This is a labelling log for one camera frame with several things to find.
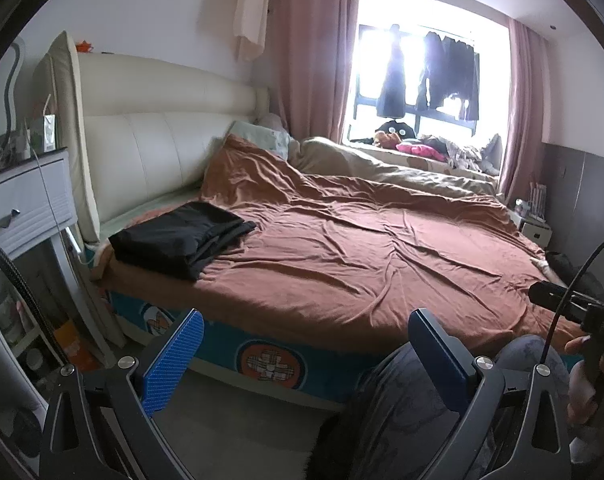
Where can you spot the beige duvet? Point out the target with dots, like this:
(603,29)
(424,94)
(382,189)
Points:
(381,165)

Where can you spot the hanging dark jacket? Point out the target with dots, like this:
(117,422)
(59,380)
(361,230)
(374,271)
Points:
(451,75)

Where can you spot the blue printed bed sheet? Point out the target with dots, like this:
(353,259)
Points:
(222,345)

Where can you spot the black shirt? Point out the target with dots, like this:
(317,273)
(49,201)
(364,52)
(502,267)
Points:
(177,242)

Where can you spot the orange box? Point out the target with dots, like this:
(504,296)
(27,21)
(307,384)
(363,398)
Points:
(71,342)

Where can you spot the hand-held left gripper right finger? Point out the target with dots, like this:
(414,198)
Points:
(439,360)

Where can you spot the person's right hand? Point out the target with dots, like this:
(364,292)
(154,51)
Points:
(581,400)

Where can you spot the orange toy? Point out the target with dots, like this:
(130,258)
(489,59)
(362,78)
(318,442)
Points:
(85,46)

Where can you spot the pale patterned pillow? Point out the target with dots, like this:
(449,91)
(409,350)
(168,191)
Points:
(267,137)

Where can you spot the black plush toy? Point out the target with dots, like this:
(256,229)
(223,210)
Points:
(399,127)

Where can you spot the pink cloth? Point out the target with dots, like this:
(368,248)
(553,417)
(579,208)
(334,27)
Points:
(419,151)

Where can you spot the brown plush toy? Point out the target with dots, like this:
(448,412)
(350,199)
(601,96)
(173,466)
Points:
(385,139)

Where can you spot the small paper carton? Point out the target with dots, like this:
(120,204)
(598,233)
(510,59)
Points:
(49,134)

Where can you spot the brown blanket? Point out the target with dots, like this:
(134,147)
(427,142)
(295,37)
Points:
(357,255)

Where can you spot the cream padded headboard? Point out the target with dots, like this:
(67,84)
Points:
(157,150)

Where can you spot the hanging dark garment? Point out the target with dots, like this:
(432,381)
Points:
(391,75)

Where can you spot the pink curtain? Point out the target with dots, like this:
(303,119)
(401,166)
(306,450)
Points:
(521,110)
(314,55)

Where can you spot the person's left leg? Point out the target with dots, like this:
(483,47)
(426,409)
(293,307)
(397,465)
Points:
(396,425)

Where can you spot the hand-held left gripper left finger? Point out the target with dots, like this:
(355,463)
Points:
(174,360)

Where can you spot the folded white bedding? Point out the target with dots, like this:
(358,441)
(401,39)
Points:
(540,262)

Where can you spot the white desk rack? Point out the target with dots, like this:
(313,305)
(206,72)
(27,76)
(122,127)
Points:
(538,200)

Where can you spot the grey dressing table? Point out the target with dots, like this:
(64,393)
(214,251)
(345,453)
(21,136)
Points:
(27,210)

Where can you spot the white nightstand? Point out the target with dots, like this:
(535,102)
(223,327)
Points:
(534,232)

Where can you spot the cream leaning cushion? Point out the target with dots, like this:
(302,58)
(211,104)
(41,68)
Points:
(72,135)

